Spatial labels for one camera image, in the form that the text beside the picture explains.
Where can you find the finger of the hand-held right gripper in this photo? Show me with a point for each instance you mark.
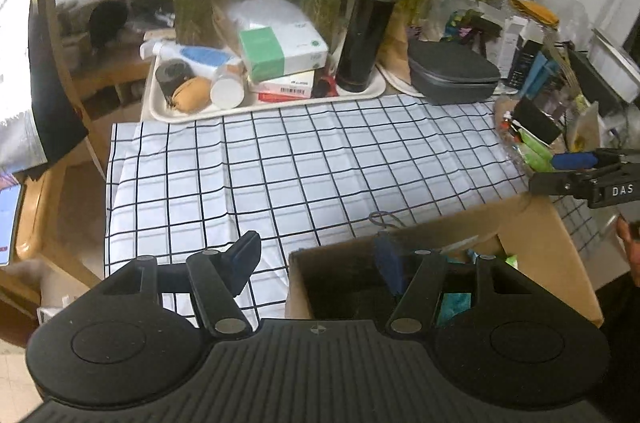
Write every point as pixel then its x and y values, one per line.
pixel 560 183
pixel 575 160

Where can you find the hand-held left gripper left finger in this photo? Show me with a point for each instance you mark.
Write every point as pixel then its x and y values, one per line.
pixel 245 253

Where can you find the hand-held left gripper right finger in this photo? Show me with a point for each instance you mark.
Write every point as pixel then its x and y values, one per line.
pixel 390 263

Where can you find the brown cardboard box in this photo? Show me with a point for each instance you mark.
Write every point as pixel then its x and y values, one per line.
pixel 545 243

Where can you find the teal fluffy toy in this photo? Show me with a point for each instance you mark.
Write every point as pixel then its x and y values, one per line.
pixel 455 305

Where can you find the person's right hand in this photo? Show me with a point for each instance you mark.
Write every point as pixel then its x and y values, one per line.
pixel 631 243

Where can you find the clear bowl with sachets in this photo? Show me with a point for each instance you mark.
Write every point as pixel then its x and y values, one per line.
pixel 530 153

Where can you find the small black box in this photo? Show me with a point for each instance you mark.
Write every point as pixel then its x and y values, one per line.
pixel 537 118

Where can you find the white black checked tablecloth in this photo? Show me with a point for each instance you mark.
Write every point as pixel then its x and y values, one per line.
pixel 250 173

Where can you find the white pot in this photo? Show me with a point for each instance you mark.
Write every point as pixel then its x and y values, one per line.
pixel 615 58

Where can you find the white carton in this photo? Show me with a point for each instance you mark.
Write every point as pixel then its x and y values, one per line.
pixel 515 43

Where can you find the grey zip case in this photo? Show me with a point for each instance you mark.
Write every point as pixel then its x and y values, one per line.
pixel 450 73

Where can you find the yellow packet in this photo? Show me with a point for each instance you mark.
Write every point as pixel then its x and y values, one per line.
pixel 535 10

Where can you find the white plastic jar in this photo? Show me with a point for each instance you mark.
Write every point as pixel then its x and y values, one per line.
pixel 227 92

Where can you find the tan round pouch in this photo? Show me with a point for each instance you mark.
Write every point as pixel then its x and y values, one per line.
pixel 192 95

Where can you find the cream plastic tray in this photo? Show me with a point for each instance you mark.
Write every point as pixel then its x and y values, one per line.
pixel 160 108

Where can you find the red white flat box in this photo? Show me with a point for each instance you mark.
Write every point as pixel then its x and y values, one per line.
pixel 285 85

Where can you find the black tape roll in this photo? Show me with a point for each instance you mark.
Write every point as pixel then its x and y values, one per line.
pixel 170 75

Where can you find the white blue tube bottle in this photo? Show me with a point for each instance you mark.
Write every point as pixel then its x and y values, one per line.
pixel 200 55

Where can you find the green white tissue pack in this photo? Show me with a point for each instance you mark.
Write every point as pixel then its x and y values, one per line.
pixel 280 48

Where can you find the wooden side table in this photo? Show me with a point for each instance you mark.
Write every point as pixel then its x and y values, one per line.
pixel 35 223

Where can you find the brown paper bag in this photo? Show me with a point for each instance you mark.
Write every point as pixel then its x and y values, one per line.
pixel 395 48

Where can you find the black thermos bottle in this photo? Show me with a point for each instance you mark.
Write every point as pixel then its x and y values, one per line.
pixel 360 43

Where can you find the blue smartphone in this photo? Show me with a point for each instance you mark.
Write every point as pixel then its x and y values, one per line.
pixel 10 223

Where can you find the black fluffy ball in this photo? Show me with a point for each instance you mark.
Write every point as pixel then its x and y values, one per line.
pixel 110 23

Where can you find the silver reflector panel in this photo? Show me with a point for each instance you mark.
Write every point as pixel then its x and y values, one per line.
pixel 20 53

